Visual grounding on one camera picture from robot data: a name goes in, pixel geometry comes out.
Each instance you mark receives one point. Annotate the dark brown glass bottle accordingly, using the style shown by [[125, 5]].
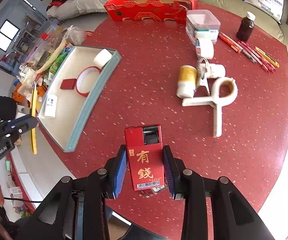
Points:
[[247, 24]]

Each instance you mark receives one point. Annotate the yellow slim utility knife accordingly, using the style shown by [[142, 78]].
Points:
[[267, 57]]

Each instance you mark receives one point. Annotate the clear plastic bag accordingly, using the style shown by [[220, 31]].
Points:
[[74, 35]]

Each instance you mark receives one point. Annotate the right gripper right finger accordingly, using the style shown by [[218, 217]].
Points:
[[173, 168]]

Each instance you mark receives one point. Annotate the red edged tape roll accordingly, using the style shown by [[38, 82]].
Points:
[[86, 80]]

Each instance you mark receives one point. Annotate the clear plastic storage box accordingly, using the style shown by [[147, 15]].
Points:
[[202, 24]]

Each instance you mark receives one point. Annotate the red marker pen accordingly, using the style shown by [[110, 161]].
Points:
[[231, 42]]

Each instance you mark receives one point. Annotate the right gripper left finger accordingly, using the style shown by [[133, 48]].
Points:
[[114, 178]]

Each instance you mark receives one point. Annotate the red box with gold characters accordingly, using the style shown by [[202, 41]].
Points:
[[145, 156]]

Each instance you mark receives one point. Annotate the red cardboard tray box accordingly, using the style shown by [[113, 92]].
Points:
[[157, 10]]

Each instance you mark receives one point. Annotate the white masking tape roll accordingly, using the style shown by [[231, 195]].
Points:
[[103, 57]]

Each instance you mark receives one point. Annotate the white foam stick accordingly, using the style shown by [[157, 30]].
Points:
[[52, 58]]

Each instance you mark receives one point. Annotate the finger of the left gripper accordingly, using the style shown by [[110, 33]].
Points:
[[20, 125]]

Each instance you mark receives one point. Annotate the large white plastic clamp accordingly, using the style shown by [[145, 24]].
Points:
[[215, 101]]

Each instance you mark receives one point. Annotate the white tray with grey rim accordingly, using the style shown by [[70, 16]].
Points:
[[73, 110]]

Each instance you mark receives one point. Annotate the yellow label white pill bottle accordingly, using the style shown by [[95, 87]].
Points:
[[186, 82]]

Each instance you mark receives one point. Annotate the wide white tape roll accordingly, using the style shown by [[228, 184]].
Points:
[[204, 48]]

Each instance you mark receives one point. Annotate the silver metal clip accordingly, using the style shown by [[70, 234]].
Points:
[[201, 81]]

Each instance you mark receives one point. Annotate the green snack bag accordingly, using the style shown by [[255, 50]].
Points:
[[57, 63]]

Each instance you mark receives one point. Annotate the small red box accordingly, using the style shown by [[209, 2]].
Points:
[[68, 84]]

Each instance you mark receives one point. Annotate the white pill bottle red text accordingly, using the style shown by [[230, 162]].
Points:
[[212, 71]]

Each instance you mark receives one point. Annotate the white grey pen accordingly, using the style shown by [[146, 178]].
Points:
[[248, 55]]

